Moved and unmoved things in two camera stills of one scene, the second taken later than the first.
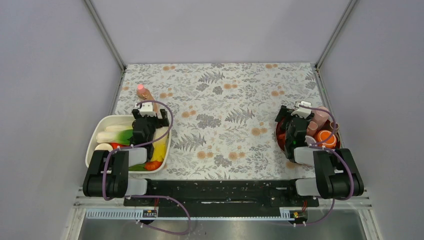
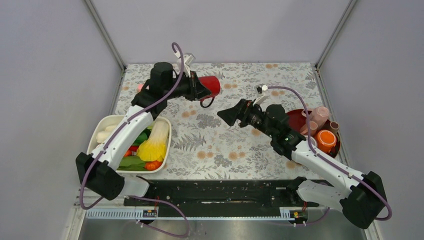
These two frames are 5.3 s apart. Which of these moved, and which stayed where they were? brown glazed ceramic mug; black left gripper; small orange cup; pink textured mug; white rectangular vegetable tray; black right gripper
Moved: black left gripper; black right gripper
Stayed: small orange cup; white rectangular vegetable tray; brown glazed ceramic mug; pink textured mug
